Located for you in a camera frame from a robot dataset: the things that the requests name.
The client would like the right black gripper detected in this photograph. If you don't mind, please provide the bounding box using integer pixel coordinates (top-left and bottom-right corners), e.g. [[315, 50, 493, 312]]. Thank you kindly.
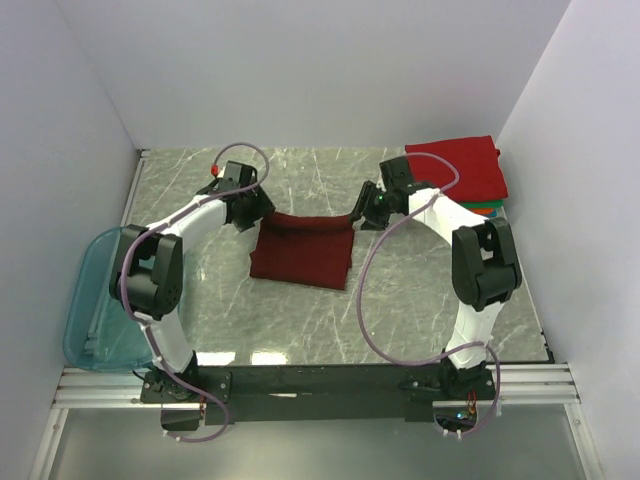
[[346, 180, 394, 232]]

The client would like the dark red t shirt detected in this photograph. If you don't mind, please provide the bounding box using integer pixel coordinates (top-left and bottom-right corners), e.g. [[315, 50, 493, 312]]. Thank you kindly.
[[249, 212, 355, 290]]

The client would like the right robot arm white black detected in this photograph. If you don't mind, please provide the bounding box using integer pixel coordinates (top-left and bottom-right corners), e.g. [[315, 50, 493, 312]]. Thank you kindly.
[[353, 153, 522, 399]]

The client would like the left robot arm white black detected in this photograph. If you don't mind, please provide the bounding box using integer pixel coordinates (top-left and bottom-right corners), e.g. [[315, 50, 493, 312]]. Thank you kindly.
[[109, 161, 275, 402]]

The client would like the folded orange t shirt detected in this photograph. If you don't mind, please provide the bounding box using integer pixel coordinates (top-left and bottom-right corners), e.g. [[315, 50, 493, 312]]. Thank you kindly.
[[471, 208, 498, 218]]

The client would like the folded red t shirt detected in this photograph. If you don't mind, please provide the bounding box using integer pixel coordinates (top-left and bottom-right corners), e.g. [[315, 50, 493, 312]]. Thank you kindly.
[[405, 136, 508, 203]]

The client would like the folded green t shirt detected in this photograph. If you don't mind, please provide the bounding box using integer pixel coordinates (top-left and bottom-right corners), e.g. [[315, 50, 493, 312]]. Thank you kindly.
[[461, 200, 503, 210]]

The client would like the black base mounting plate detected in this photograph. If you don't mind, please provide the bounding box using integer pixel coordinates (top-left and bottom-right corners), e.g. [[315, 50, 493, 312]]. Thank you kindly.
[[140, 363, 496, 425]]

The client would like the teal transparent plastic bin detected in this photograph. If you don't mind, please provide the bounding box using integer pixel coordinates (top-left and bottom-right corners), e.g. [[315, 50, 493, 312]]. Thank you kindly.
[[62, 227, 152, 373]]

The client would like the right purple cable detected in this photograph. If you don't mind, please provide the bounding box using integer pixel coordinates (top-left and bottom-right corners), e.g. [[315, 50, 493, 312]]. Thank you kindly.
[[356, 152, 502, 441]]

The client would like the purple cable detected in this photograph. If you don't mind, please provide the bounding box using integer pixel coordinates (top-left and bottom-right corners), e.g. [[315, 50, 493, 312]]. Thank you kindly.
[[122, 142, 271, 444], [356, 152, 502, 441]]

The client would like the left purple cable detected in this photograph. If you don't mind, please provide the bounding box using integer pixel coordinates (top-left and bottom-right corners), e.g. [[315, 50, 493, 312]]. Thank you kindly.
[[122, 142, 271, 444]]

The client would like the aluminium rail frame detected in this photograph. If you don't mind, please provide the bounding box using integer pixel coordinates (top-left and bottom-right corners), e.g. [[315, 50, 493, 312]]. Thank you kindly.
[[29, 147, 601, 480]]

